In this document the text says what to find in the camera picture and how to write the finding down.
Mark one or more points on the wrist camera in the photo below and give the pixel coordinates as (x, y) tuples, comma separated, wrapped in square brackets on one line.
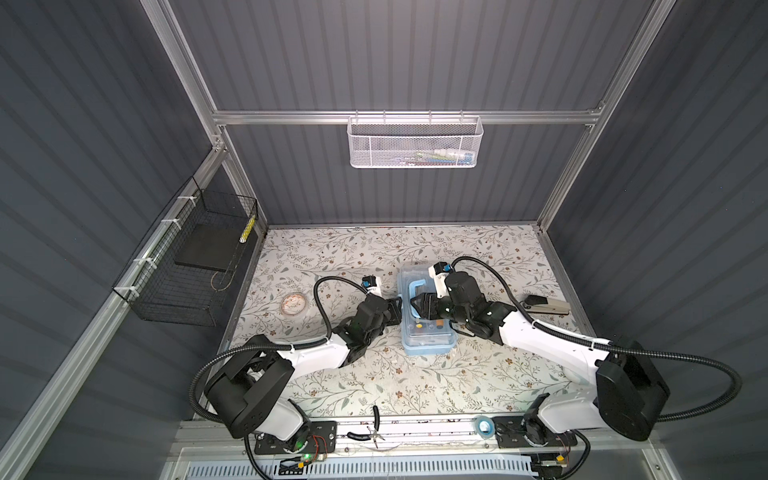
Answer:
[(371, 284), (439, 273)]

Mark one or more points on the black handled pliers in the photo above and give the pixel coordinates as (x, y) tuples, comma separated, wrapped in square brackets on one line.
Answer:
[(372, 435)]

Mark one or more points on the brown tape roll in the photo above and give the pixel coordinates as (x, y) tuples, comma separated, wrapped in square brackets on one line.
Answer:
[(294, 305)]

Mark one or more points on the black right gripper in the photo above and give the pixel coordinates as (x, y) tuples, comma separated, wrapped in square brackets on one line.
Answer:
[(427, 308)]

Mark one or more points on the black wire wall basket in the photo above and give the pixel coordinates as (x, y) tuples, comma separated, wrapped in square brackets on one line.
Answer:
[(193, 264)]

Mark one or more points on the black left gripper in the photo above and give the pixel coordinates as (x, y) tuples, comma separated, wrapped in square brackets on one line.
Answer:
[(394, 313)]

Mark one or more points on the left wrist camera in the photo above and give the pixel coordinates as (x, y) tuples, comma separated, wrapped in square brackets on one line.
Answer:
[(371, 284)]

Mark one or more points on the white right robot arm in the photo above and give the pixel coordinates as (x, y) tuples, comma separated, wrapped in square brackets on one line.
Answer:
[(624, 390)]

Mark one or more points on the blue tape roll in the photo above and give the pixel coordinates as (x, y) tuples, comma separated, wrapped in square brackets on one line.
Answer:
[(484, 426)]

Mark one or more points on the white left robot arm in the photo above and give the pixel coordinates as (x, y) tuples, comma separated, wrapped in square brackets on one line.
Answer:
[(242, 388)]

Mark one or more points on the light blue plastic tool box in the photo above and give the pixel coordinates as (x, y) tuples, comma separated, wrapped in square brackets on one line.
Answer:
[(428, 350)]

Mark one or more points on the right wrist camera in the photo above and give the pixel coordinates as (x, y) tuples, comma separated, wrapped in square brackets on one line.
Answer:
[(439, 273)]

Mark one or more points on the white wire wall basket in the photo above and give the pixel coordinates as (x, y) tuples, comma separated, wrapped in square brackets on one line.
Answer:
[(428, 141)]

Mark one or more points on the yellow marker in basket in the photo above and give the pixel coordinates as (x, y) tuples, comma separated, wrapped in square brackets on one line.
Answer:
[(247, 229)]

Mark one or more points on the beige black stapler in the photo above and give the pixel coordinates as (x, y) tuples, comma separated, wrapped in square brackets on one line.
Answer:
[(537, 304)]

